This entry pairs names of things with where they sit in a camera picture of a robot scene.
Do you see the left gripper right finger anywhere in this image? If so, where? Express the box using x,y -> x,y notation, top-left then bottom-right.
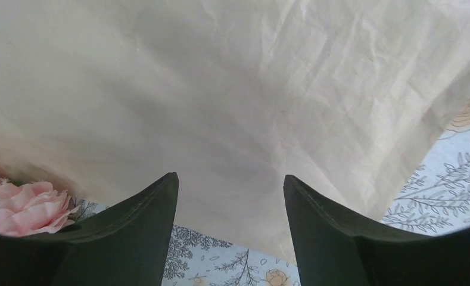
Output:
283,175 -> 470,285

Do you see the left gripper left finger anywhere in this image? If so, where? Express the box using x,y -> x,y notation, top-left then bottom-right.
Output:
0,172 -> 179,285

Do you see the pink fake rose spray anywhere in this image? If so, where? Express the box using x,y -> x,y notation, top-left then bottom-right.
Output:
0,177 -> 78,237

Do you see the peach wrapping paper sheet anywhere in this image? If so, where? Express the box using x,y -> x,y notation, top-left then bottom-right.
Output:
0,1 -> 470,262

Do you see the floral patterned table mat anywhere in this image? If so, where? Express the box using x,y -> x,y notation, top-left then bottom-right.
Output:
67,80 -> 470,286

